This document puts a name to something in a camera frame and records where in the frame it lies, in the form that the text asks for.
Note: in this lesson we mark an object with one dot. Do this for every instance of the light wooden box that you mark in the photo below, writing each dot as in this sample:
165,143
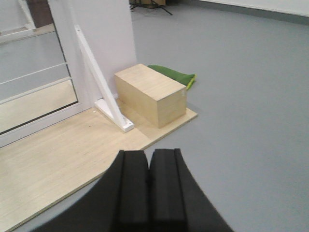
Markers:
152,95

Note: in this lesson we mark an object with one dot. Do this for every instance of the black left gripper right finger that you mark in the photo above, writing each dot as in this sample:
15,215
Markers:
177,203

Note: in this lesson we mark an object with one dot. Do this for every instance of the black tripod legs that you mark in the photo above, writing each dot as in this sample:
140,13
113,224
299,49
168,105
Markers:
149,4

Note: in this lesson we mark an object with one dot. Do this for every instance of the white door frame post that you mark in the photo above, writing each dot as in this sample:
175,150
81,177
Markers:
107,28

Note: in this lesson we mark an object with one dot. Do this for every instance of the white triangular support bracket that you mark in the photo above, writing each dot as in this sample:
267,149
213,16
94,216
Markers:
107,105

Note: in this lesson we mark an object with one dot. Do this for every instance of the green sandbag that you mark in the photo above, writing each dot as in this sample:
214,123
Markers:
185,79

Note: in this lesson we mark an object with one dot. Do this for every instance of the light wooden base platform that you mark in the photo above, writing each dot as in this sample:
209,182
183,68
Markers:
42,169

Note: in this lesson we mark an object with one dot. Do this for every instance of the white framed sliding glass door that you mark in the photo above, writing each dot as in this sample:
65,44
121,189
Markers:
42,74

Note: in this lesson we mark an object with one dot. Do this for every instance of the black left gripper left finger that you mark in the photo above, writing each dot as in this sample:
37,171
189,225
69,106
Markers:
118,202

